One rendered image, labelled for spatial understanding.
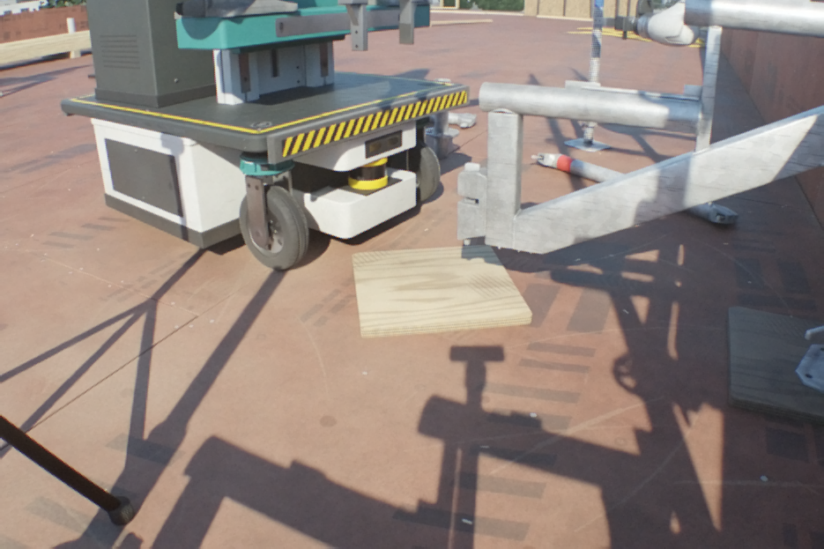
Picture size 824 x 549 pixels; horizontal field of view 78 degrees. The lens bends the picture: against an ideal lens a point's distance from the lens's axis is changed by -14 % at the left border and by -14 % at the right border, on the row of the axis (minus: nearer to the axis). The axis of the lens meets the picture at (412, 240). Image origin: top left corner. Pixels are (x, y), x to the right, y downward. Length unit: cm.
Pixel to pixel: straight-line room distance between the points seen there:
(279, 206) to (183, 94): 44
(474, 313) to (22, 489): 76
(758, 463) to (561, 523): 30
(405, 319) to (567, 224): 32
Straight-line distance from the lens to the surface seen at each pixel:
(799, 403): 100
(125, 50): 153
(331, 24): 128
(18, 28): 1605
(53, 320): 125
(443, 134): 199
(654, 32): 193
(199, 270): 131
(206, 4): 114
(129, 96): 154
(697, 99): 92
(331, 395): 90
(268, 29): 116
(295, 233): 117
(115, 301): 125
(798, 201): 206
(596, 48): 224
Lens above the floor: 56
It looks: 24 degrees down
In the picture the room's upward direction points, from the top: straight up
